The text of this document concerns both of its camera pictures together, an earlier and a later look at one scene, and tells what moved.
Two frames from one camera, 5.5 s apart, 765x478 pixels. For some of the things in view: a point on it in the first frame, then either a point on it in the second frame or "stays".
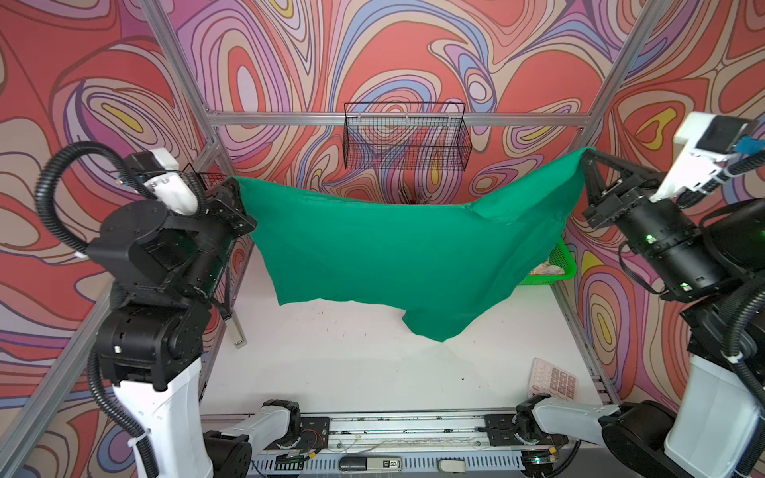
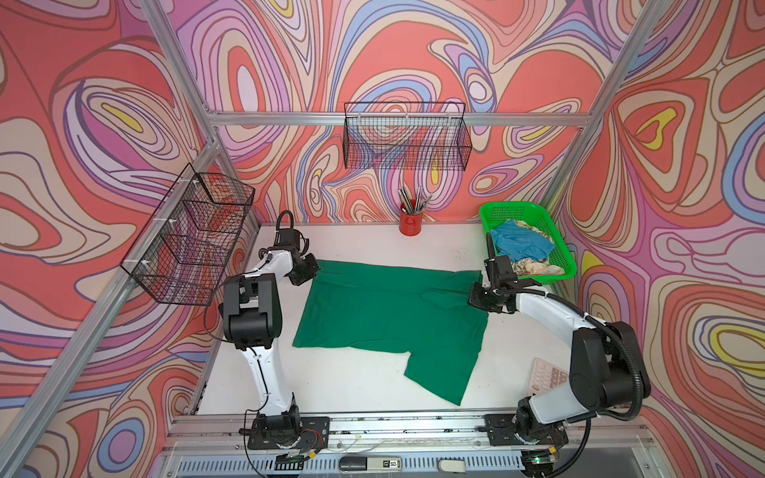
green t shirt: (452, 266) -> (390, 310)
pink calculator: (551, 378) stays
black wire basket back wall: (406, 135) stays
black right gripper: (637, 187) -> (476, 300)
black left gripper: (228, 208) -> (313, 271)
